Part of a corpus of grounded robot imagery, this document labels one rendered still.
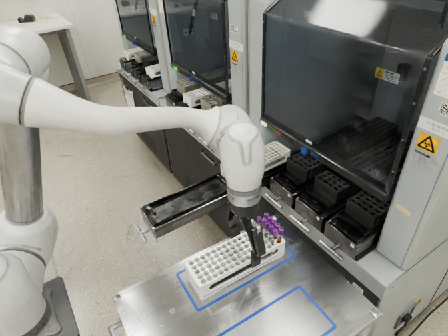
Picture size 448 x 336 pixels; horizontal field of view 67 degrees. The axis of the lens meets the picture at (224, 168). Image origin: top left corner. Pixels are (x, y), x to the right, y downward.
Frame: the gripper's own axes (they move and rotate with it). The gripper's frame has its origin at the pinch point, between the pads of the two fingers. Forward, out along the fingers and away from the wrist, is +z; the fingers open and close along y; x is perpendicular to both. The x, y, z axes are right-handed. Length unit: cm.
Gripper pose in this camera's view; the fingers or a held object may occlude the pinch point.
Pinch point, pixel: (245, 248)
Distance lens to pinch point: 104.9
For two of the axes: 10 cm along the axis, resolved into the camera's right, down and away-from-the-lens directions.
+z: 0.5, 8.0, 6.0
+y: 5.1, 4.9, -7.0
